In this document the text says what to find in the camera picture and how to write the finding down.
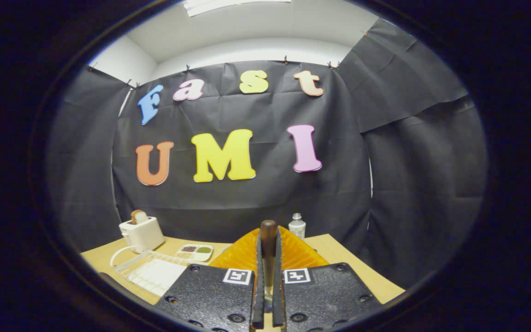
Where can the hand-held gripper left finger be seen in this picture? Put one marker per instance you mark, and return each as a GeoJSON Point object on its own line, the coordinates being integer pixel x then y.
{"type": "Point", "coordinates": [210, 295]}

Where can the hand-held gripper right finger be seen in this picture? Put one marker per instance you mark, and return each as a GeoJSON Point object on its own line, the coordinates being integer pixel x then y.
{"type": "Point", "coordinates": [325, 295]}

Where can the white divided grain tray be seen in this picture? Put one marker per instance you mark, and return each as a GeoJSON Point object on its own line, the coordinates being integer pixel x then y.
{"type": "Point", "coordinates": [194, 252]}

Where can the green white drink bottle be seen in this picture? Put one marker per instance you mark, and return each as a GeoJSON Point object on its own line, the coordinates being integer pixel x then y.
{"type": "Point", "coordinates": [297, 227]}

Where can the white toaster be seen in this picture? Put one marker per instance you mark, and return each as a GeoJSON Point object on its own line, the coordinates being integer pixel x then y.
{"type": "Point", "coordinates": [144, 235]}

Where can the black backdrop cloth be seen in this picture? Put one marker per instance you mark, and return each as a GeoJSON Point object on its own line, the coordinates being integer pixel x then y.
{"type": "Point", "coordinates": [247, 198]}

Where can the brown bread slice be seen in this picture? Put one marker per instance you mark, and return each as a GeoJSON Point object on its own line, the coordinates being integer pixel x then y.
{"type": "Point", "coordinates": [138, 216]}

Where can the ceiling light panel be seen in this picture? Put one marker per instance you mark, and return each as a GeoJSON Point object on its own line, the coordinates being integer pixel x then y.
{"type": "Point", "coordinates": [228, 4]}

